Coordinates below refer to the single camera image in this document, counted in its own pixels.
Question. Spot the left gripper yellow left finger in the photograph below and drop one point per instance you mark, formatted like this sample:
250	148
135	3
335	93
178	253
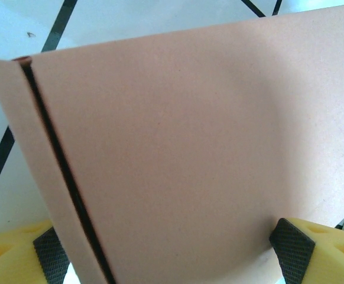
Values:
12	254

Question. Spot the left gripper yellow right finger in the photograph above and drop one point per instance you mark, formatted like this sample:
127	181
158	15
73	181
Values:
322	254

